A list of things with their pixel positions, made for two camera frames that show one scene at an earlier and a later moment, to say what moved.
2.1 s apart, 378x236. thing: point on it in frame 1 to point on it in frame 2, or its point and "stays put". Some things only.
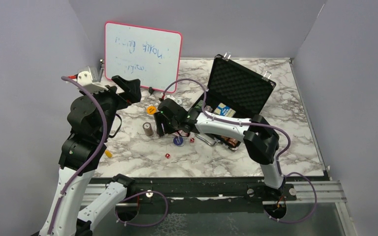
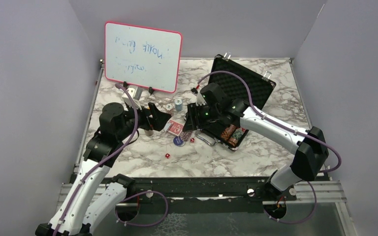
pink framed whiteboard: (150, 54) stays put
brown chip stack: (148, 130) stays put
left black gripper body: (130, 96) to (146, 122)
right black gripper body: (169, 127) to (203, 114)
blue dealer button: (178, 141) stays put
